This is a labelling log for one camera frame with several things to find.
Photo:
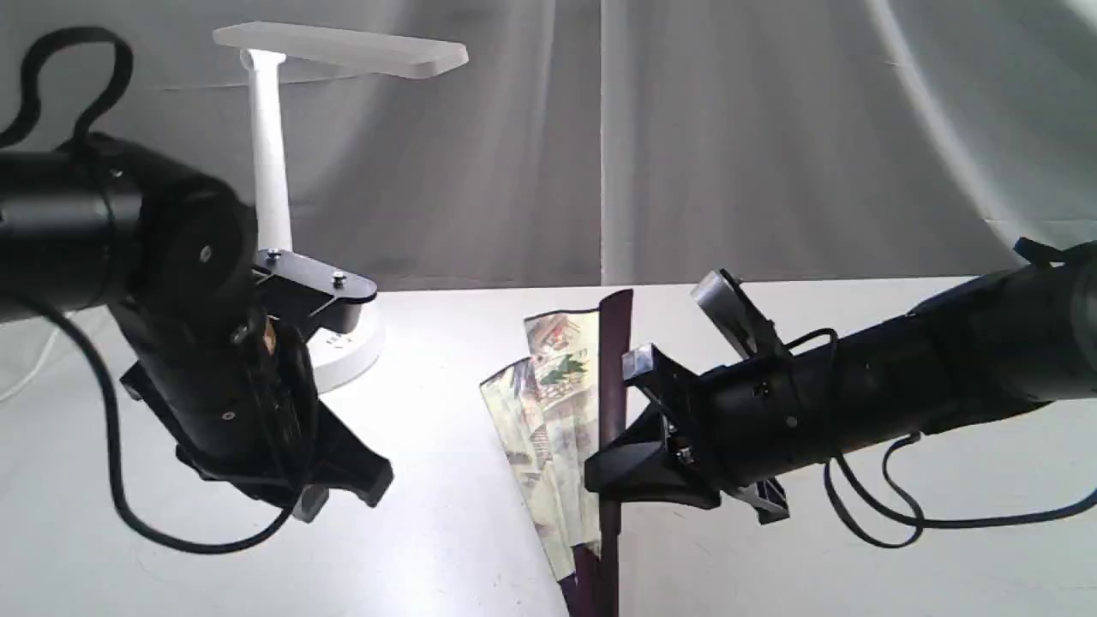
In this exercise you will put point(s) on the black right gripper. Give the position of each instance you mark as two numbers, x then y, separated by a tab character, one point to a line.
730	433

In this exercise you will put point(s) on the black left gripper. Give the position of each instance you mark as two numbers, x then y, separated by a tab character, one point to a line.
238	396

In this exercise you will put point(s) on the painted paper folding fan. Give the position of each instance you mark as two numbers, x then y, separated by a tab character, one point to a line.
552	411

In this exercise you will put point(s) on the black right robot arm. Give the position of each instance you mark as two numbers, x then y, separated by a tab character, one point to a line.
996	347

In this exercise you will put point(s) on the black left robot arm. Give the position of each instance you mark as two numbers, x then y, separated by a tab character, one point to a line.
112	224

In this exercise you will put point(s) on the white desk lamp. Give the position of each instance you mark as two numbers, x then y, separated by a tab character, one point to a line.
339	355

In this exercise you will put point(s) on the grey backdrop curtain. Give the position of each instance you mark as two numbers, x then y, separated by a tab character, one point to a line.
639	142

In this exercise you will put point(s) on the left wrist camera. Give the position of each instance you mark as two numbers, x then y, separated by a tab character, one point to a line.
310	295

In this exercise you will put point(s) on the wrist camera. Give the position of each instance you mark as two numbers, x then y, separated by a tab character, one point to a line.
310	295
723	299

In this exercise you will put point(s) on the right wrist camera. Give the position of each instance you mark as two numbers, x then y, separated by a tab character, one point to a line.
723	299

